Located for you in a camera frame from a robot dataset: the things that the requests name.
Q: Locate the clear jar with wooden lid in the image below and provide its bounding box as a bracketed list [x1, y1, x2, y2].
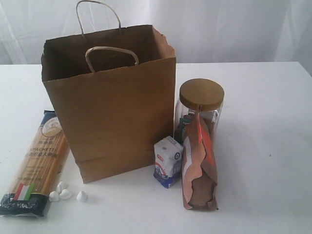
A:
[174, 78, 224, 144]

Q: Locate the brown paper bag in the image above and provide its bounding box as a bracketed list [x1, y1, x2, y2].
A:
[39, 0, 177, 184]

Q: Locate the white blue small packet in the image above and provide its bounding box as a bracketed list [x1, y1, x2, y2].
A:
[154, 136, 183, 188]

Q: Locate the brown orange paper pouch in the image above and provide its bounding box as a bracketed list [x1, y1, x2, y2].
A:
[182, 111, 218, 211]

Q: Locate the white candy piece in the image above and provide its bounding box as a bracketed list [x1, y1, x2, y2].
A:
[59, 189, 72, 200]
[49, 191, 59, 202]
[76, 191, 88, 202]
[56, 181, 68, 194]

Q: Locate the spaghetti packet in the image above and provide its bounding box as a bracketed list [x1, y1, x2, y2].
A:
[0, 110, 70, 217]

